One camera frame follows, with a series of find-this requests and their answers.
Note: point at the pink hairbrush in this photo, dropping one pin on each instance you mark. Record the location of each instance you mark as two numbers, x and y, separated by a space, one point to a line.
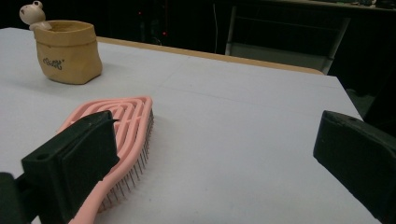
137 124

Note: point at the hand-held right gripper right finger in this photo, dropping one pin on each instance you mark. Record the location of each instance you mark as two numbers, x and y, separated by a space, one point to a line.
358 152

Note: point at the grey metal frame stand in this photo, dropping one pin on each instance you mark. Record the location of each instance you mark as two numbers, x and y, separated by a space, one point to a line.
280 56

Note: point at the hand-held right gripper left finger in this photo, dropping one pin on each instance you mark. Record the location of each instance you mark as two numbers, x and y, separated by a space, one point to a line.
77 152

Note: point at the tan bag-shaped holder with frog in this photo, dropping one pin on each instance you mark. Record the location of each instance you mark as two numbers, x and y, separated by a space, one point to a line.
68 59

